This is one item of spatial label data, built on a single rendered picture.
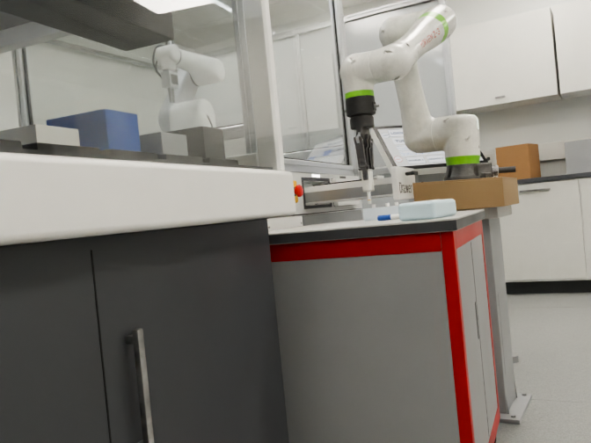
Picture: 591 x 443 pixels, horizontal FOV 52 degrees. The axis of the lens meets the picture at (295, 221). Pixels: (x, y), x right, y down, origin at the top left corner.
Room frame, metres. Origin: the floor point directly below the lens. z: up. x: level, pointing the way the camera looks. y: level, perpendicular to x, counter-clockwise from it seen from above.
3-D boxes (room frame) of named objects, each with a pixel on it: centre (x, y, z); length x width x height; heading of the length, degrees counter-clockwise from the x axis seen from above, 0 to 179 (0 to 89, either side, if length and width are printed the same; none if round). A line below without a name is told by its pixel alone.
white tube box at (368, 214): (1.92, -0.29, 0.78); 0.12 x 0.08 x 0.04; 65
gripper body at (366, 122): (1.93, -0.24, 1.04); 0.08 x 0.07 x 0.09; 155
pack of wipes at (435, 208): (1.51, -0.33, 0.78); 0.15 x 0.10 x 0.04; 145
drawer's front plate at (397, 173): (2.14, -0.39, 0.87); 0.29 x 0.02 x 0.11; 157
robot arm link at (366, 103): (1.93, -0.24, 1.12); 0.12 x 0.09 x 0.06; 65
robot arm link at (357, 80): (1.92, -0.25, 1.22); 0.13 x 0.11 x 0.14; 54
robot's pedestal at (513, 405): (2.31, -0.65, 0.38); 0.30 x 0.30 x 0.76; 61
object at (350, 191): (2.22, -0.20, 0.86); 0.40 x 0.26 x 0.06; 67
